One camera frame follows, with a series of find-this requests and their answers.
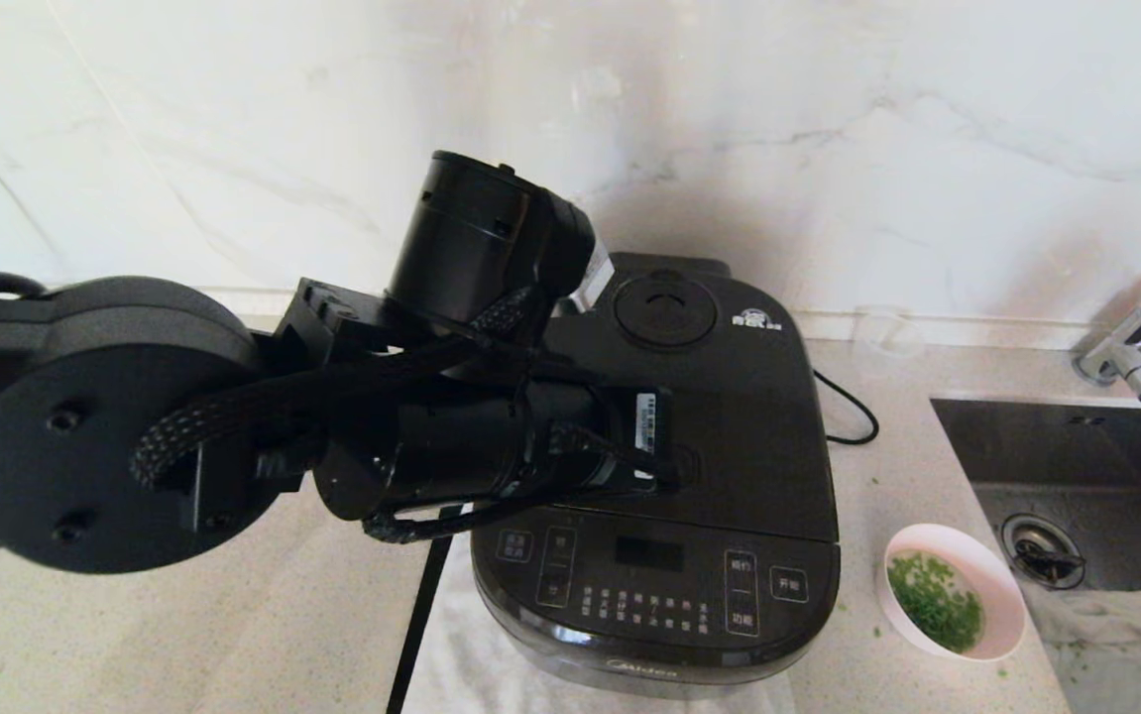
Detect black rice cooker lid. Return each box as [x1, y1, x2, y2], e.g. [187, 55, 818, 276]
[540, 253, 839, 541]

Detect chopped green vegetables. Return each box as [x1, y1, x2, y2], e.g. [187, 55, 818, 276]
[885, 551, 985, 655]

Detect pink bowl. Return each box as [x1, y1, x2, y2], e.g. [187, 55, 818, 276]
[875, 523, 1027, 662]

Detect black flat strip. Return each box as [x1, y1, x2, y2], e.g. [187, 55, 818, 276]
[387, 506, 462, 714]

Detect white cloth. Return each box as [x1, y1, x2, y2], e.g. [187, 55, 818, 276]
[401, 535, 799, 714]

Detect clear measuring cup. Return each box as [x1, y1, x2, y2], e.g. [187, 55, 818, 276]
[850, 305, 926, 388]

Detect stainless steel sink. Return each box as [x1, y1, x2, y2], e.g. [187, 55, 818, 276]
[930, 397, 1141, 714]

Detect metal sink drain strainer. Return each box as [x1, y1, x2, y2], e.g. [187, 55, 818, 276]
[1001, 513, 1088, 589]

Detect white rag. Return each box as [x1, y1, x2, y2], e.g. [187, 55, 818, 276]
[1021, 570, 1141, 714]

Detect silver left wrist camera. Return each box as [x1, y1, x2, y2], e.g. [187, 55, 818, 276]
[580, 253, 617, 310]

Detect black power cord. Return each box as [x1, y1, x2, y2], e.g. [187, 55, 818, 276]
[813, 369, 878, 445]

